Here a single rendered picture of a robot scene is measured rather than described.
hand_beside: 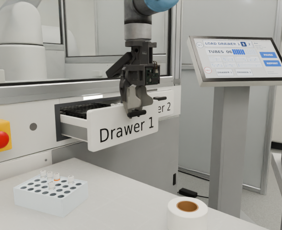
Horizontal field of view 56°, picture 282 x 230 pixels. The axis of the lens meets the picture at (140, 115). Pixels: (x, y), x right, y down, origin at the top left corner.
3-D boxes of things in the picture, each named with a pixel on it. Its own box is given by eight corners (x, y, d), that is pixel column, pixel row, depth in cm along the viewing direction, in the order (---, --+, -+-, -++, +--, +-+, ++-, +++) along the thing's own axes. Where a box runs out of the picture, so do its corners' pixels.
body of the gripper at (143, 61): (143, 87, 69) (143, 39, 67) (119, 86, 74) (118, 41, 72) (160, 86, 74) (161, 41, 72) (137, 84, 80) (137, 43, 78)
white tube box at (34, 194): (88, 197, 58) (87, 181, 57) (63, 217, 50) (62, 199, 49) (43, 187, 62) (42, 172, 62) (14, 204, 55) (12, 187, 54)
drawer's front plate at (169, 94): (173, 113, 124) (174, 90, 122) (131, 124, 102) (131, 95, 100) (170, 113, 125) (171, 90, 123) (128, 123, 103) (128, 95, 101)
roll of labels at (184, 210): (158, 226, 47) (159, 205, 47) (183, 211, 52) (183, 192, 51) (190, 245, 42) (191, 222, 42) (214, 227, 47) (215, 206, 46)
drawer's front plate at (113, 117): (158, 131, 91) (158, 99, 89) (92, 152, 69) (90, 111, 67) (154, 130, 92) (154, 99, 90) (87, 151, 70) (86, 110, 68)
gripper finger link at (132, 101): (136, 121, 71) (139, 86, 70) (120, 118, 75) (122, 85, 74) (143, 120, 73) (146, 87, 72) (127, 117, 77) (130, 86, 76)
